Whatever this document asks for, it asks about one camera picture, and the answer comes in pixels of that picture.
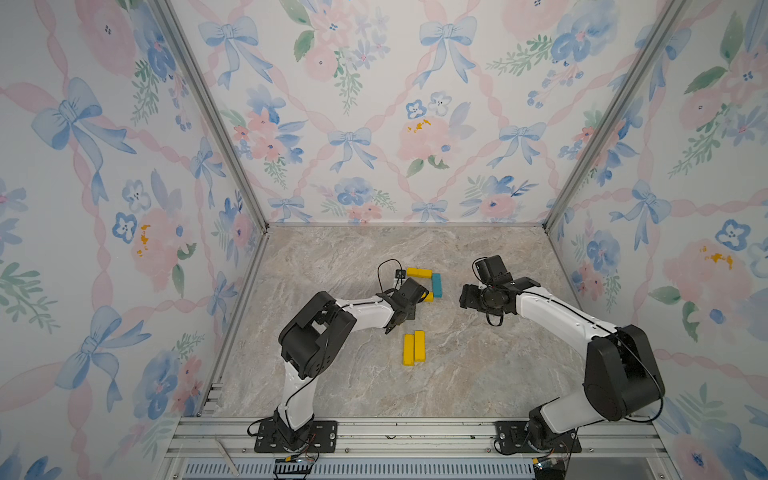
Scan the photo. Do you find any teal block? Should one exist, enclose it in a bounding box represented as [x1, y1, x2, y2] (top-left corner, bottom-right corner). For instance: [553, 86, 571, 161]
[431, 273, 443, 299]

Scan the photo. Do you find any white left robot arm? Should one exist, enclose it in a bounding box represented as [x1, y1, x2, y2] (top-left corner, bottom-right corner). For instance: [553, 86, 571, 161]
[273, 279, 429, 448]

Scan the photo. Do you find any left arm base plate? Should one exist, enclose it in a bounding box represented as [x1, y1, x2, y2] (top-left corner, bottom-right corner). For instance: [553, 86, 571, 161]
[248, 418, 338, 454]

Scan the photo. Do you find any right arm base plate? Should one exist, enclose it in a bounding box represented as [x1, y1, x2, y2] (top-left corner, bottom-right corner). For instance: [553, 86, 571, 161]
[494, 420, 582, 455]

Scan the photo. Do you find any aluminium right corner post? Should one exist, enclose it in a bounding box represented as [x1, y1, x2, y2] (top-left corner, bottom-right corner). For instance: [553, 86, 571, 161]
[543, 0, 691, 235]

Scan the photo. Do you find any aluminium corner post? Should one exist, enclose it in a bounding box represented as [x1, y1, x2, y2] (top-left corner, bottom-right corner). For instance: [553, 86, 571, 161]
[148, 0, 268, 235]
[543, 0, 691, 235]

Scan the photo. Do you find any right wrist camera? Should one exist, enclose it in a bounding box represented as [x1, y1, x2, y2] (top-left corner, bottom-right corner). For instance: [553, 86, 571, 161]
[473, 255, 513, 287]

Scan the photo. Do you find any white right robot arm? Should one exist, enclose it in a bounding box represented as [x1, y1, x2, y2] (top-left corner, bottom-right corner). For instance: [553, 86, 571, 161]
[459, 277, 665, 451]

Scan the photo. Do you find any aluminium left corner post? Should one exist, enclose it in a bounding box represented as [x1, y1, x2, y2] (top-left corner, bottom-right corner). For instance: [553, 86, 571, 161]
[148, 0, 268, 235]

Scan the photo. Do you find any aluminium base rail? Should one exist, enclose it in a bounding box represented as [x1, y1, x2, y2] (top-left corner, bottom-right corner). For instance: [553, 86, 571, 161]
[156, 418, 680, 479]

